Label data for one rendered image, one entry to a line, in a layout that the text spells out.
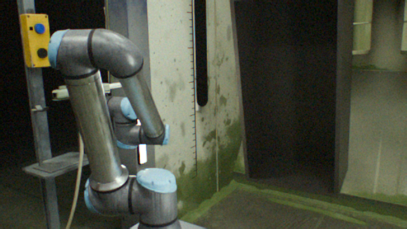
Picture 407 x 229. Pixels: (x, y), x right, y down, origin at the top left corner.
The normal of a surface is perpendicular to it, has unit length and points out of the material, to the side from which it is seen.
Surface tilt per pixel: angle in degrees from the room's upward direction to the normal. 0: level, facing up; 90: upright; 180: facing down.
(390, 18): 90
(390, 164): 57
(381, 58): 90
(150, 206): 90
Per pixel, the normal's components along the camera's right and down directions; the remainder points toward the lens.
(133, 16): 0.84, 0.10
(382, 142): -0.47, -0.37
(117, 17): -0.54, 0.19
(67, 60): -0.08, 0.54
